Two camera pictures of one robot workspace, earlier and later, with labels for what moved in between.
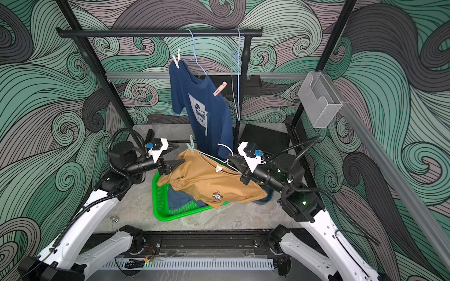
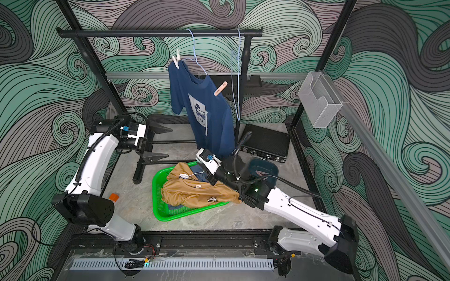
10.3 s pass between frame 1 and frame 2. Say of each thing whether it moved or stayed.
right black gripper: moved
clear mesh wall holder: stayed
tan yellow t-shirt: moved
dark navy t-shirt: stayed
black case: stayed
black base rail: stayed
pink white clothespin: stayed
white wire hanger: moved
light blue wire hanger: stayed
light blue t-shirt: moved
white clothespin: stayed
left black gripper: moved
